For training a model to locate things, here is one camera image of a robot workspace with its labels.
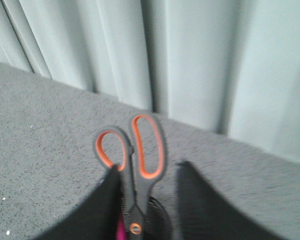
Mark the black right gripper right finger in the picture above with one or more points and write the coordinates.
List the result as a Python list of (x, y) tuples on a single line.
[(205, 215)]

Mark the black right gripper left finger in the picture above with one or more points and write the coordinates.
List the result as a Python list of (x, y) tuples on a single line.
[(96, 218)]

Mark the grey orange scissors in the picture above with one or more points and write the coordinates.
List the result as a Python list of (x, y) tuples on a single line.
[(136, 182)]

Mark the black mesh pen holder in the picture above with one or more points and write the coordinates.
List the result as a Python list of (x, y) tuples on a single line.
[(157, 224)]

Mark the pale green curtain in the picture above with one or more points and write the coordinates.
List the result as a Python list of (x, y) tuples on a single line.
[(228, 66)]

